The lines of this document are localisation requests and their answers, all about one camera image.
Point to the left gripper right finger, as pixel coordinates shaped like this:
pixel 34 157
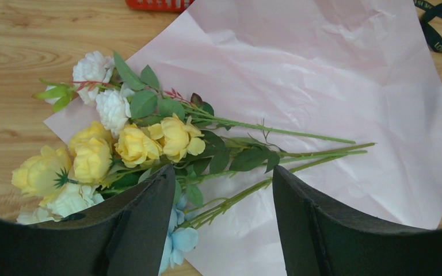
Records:
pixel 322 236

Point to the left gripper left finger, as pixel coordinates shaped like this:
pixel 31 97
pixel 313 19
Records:
pixel 124 235

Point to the artificial flower bunch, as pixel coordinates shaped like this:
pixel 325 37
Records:
pixel 140 129

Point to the red plastic shopping basket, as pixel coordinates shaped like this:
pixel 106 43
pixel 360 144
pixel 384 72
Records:
pixel 159 5

